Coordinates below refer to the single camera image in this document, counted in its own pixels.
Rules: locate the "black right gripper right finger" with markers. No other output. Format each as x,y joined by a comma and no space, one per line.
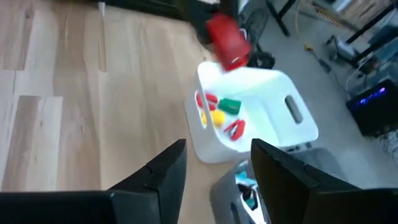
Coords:
295,193

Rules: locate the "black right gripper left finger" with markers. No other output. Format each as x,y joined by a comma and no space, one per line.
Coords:
161,186

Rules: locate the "black staple remover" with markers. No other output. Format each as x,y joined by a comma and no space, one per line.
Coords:
247,191

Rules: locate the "teal staple remover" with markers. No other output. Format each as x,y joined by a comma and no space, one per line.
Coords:
245,180

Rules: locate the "red mini stapler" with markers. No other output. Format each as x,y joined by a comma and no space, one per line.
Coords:
228,43
211,99
237,130

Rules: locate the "yellow mini stapler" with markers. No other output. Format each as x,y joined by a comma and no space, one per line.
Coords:
217,118

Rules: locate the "green mini stapler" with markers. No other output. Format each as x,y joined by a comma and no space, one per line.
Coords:
230,106

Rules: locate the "grey plastic bin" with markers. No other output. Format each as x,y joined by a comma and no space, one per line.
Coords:
222,199

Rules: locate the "white plastic bin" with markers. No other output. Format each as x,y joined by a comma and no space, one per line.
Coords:
264,93

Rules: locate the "black box with blue lights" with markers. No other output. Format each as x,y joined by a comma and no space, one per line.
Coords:
373,115

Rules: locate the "black aluminium table frame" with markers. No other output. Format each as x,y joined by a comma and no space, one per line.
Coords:
140,4

